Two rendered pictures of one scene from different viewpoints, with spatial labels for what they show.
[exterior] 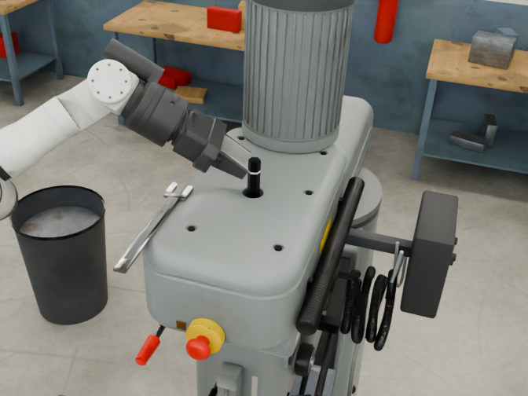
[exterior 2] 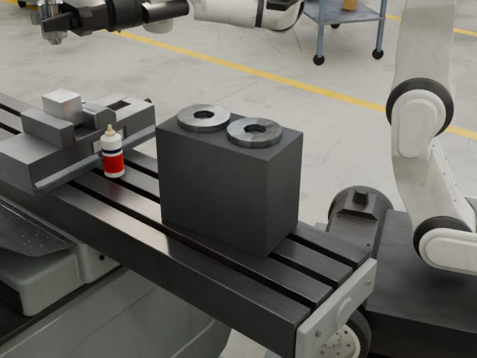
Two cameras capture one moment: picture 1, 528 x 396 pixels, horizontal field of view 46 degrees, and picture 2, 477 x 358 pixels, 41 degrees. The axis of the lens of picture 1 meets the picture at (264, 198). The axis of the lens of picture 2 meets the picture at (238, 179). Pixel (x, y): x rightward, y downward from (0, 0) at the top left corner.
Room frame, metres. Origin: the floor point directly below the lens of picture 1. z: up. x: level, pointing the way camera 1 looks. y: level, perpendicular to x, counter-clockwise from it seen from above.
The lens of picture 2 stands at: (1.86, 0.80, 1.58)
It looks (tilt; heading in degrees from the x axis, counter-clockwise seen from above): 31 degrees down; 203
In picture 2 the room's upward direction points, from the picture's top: straight up
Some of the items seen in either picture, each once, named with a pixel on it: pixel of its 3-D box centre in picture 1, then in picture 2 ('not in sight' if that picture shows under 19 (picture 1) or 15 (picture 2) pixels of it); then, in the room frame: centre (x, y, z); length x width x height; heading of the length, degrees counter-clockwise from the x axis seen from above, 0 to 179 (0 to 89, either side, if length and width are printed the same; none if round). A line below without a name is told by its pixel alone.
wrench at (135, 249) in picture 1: (154, 224); not in sight; (0.80, 0.17, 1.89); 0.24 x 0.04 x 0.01; 166
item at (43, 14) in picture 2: not in sight; (52, 21); (0.92, 0.02, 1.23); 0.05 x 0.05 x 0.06
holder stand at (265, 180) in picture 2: not in sight; (228, 174); (1.00, 0.42, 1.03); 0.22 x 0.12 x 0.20; 81
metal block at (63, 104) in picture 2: not in sight; (63, 109); (0.91, 0.01, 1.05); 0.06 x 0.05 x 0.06; 76
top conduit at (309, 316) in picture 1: (333, 243); not in sight; (0.91, -0.13, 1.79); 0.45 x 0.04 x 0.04; 164
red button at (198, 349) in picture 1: (199, 346); not in sight; (0.67, 0.09, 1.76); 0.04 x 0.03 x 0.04; 74
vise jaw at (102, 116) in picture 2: not in sight; (85, 110); (0.86, 0.02, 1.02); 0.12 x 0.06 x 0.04; 76
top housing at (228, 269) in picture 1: (254, 224); not in sight; (0.93, 0.02, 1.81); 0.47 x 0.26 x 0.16; 164
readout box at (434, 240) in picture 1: (431, 253); not in sight; (1.11, -0.38, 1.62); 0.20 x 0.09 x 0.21; 164
